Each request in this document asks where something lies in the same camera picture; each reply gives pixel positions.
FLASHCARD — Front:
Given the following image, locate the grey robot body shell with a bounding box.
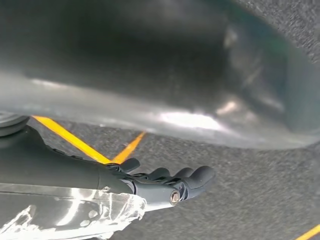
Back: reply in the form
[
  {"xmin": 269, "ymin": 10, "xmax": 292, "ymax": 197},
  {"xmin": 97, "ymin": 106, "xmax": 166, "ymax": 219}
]
[{"xmin": 0, "ymin": 0, "xmax": 320, "ymax": 151}]

